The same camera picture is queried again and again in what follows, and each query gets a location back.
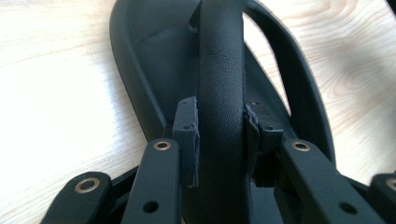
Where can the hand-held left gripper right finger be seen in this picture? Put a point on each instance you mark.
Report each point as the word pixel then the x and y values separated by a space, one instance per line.
pixel 264 137

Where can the black flip-flop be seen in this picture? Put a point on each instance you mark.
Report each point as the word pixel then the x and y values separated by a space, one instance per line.
pixel 221 77

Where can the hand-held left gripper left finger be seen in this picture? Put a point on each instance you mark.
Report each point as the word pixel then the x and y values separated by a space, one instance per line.
pixel 186 130

